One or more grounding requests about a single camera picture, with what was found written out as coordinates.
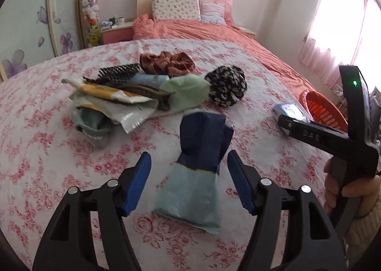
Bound navy and teal bag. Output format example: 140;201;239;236
153;109;234;235

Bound yellow white snack wrapper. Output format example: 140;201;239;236
61;78;160;133

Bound brown hair claw clip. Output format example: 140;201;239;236
116;84;172;112

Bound black floral scrunchie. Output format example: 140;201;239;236
204;66;247;108

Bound blue tissue pack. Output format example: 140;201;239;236
272;102;311;128

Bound light green towel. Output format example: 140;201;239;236
150;74;211;119

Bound black mesh mat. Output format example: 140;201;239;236
83;63;140;87

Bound red plaid scrunchie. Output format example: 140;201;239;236
140;51;196;78

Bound grey green sock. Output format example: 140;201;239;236
72;107;119;149

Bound light blue cream tube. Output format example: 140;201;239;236
127;74;170;88

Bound person's right hand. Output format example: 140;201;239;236
324;159;380;217

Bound orange plastic laundry basket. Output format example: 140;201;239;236
299;90;348;132

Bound pink window curtain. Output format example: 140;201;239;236
299;0;380;90

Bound pink right nightstand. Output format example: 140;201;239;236
239;26;256;39

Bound pink nightstand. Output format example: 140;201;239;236
239;26;256;39
101;22;134;44

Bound pink left nightstand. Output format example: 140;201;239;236
101;22;134;44

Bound salmon pink duvet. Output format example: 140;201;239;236
133;14;315;98

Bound green frog plush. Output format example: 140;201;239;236
86;24;101;48

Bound pink striped pillow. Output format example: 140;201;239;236
200;0;226;25

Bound floral white pillow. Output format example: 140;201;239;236
151;0;201;22

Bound clear tube of plush toys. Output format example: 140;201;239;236
80;0;101;48

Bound floral sliding wardrobe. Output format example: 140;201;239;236
1;0;83;79

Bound white wire rack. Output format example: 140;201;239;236
331;84;380;115

